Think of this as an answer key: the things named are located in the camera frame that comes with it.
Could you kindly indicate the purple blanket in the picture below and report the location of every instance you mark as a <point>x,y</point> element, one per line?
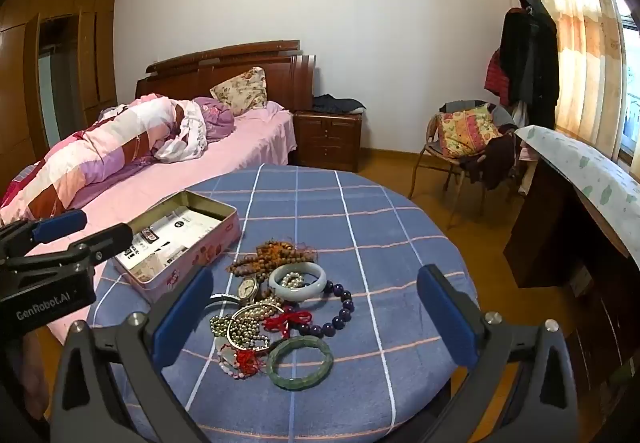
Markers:
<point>217,118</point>

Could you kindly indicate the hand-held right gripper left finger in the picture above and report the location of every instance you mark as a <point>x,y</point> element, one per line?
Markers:
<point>182,315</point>

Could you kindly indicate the wooden wardrobe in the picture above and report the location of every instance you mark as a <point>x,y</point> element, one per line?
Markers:
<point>70,73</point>

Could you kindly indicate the orange patterned curtain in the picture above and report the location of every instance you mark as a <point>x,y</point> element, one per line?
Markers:
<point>575,48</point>

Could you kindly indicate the printed paper cards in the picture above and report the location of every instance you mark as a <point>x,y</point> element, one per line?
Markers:
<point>167,233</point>

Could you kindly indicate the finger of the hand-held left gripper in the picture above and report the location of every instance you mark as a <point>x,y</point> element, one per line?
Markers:
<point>60,225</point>
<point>107,240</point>

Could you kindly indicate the window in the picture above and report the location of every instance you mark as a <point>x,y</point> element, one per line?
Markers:
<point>631,88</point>

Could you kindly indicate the silver bangle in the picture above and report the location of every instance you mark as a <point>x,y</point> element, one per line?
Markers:
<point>232,334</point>

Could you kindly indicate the colourful patterned cushion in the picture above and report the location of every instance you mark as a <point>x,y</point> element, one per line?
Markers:
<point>467,130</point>

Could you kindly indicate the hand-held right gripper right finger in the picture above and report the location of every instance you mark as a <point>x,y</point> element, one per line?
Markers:
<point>447,323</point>

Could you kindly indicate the person's left forearm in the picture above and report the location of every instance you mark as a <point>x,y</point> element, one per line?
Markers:
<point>30,373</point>

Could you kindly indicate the wooden nightstand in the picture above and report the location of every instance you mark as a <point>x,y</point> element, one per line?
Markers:
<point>327,140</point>

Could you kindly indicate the green jade bangle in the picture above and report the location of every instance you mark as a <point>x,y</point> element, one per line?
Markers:
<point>280,373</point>

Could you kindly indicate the pink tin box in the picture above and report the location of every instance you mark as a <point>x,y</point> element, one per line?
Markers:
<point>200,255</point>

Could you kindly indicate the red hanging garment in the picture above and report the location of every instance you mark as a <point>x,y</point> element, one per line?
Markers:
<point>497,78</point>

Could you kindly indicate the dark wooden desk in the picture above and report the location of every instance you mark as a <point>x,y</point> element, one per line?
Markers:
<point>545,233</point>

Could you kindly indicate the floral pillow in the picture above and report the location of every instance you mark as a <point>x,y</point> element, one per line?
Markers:
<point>240,90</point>

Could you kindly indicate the pale green patterned desk cover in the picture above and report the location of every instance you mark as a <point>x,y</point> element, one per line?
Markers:
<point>590,173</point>

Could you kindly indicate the pink patchwork quilt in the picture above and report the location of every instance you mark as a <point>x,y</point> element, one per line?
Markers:
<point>100,153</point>

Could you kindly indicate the black hanging coat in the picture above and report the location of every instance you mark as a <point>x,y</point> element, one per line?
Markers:
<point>530,58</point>

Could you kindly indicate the dark folded clothes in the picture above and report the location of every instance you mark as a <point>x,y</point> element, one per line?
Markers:
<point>337,104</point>

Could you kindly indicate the blue checked tablecloth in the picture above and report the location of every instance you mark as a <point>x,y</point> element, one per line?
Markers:
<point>350,223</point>

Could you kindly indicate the white jade bangle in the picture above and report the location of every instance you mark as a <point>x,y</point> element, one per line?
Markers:
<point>313,288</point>

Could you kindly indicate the bed with pink sheet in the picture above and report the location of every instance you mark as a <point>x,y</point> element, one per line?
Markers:
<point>245,138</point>

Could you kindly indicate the wooden bed headboard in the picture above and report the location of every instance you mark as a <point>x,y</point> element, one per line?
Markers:
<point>280,73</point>

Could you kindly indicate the silver wristwatch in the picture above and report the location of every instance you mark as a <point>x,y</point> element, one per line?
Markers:
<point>246,288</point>

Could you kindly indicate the dark brown garment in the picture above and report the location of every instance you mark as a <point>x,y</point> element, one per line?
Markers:
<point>495,160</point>

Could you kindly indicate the metal frame chair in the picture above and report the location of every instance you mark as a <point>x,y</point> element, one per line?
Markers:
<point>425,158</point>

